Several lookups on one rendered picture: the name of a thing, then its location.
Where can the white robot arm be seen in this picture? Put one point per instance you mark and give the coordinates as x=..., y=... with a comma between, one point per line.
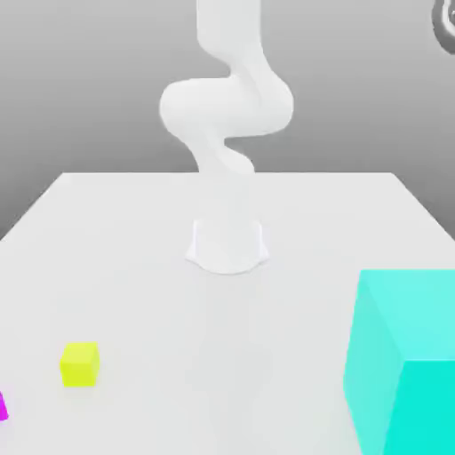
x=227, y=106

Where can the small yellow cube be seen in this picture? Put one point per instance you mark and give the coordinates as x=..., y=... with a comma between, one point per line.
x=80, y=366

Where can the small magenta cube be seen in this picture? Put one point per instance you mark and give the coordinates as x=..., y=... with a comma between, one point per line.
x=2, y=408

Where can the large cyan box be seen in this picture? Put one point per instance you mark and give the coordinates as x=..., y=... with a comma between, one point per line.
x=408, y=320

